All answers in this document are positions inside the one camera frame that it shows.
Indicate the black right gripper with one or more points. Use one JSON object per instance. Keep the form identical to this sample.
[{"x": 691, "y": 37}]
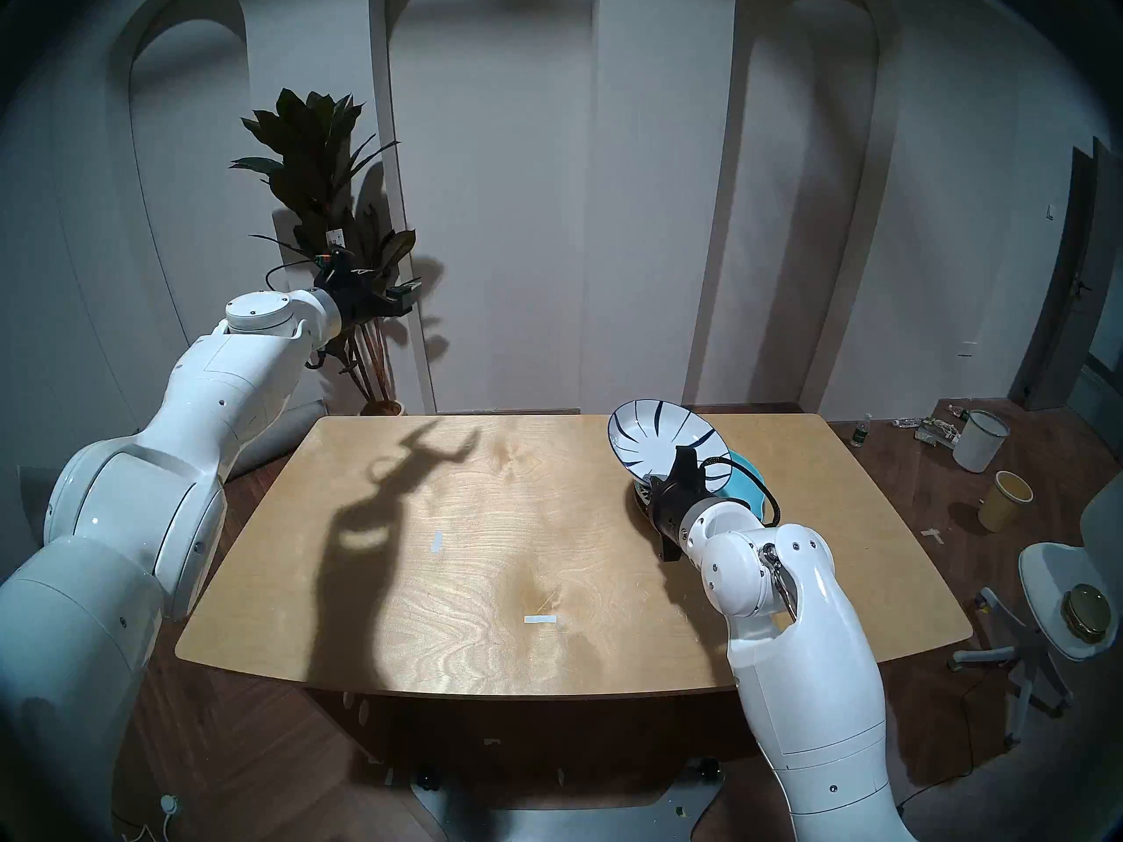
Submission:
[{"x": 675, "y": 507}]

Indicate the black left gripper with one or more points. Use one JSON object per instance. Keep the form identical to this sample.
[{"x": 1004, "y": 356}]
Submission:
[{"x": 355, "y": 292}]

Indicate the white plate with blue stripes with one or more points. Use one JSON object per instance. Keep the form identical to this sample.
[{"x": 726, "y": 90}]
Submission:
[{"x": 654, "y": 428}]

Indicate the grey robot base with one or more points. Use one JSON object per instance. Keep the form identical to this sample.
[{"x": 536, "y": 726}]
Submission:
[{"x": 561, "y": 814}]

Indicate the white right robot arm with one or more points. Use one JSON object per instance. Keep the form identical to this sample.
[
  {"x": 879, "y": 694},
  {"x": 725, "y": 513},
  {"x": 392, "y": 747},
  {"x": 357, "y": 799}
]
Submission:
[{"x": 807, "y": 674}]

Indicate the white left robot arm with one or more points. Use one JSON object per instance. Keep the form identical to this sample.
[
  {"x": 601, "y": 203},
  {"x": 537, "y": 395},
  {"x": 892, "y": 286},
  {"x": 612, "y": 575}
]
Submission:
[{"x": 175, "y": 428}]

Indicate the stack of gold plates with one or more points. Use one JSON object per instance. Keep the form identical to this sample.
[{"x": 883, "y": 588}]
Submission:
[{"x": 1086, "y": 614}]

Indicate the tall green leafy plant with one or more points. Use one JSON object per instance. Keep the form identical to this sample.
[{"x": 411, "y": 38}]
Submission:
[{"x": 316, "y": 174}]

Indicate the upright bottle with green label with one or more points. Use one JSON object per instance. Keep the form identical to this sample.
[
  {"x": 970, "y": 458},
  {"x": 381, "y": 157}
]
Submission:
[{"x": 861, "y": 433}]

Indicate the rolled grey mat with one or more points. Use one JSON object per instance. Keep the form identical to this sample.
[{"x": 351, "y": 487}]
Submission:
[{"x": 281, "y": 432}]

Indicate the white bucket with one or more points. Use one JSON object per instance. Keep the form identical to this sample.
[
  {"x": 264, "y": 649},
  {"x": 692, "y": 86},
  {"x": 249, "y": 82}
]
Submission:
[{"x": 978, "y": 444}]

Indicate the brown paper bucket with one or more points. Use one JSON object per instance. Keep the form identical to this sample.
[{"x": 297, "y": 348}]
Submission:
[{"x": 1004, "y": 507}]

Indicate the white swivel chair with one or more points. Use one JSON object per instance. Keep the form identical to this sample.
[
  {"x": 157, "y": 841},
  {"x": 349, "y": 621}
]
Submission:
[{"x": 1048, "y": 577}]

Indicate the dark grey door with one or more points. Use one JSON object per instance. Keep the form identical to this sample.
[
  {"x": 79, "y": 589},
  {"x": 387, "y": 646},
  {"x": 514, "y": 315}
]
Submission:
[{"x": 1066, "y": 279}]

